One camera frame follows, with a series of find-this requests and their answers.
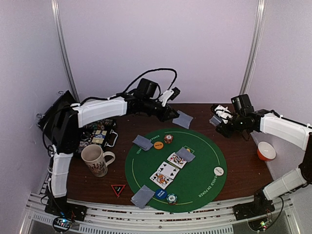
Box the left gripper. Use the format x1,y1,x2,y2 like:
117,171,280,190
142,97,180,122

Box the face-down board card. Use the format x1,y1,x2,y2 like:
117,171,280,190
172,110,193,129
176,147,195,162

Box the red poker chip stack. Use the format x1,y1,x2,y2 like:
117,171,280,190
164,134,174,144

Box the blue playing card deck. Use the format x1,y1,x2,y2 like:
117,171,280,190
209,115,222,127

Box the face-up red face card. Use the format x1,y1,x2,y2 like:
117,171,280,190
167,152,187,169

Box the face-up clubs card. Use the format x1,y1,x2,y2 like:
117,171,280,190
157,161,180,179

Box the face-up queen card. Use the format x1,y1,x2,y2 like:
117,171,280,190
150,171,173,189

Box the blue poker chip stack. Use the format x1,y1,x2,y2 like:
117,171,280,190
166,194,177,205

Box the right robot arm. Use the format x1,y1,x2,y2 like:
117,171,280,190
211,94,312,215

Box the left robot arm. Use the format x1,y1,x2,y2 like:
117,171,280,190
38,78,180,216

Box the orange bowl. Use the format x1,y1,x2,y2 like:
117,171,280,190
257,141,276,161

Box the orange big blind button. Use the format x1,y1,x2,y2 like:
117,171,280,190
154,141,164,150

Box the white dealer button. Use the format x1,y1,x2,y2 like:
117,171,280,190
214,166,224,176

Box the round green poker mat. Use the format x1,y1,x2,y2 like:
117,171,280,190
125,128,227,213

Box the blue playing card box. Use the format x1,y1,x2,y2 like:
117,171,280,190
91,130,107,144

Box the blue small blind button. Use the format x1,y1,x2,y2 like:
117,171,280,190
155,189,167,199

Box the white floral mug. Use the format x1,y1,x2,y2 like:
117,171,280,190
81,144,116,177

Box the clear dealer button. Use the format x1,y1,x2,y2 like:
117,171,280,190
81,132,90,140

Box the red black triangle token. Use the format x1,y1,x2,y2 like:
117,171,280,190
111,184,126,197

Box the black poker case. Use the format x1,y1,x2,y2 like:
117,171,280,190
36,90,119,153

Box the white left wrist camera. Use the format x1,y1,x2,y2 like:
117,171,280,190
158,87,180,107

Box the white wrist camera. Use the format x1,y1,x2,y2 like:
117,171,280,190
158,87,180,107
211,104,234,123

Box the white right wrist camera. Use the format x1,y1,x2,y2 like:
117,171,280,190
211,104,234,123

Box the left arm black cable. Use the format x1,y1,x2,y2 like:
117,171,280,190
82,68,178,103

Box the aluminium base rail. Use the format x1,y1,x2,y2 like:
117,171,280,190
18,192,304,234

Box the right aluminium frame post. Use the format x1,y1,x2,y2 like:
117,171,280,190
239,0,267,95

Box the aluminium frame post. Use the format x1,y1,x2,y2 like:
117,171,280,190
51,0,80,101
239,0,267,95

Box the left aluminium frame post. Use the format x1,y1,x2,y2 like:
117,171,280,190
51,0,80,101

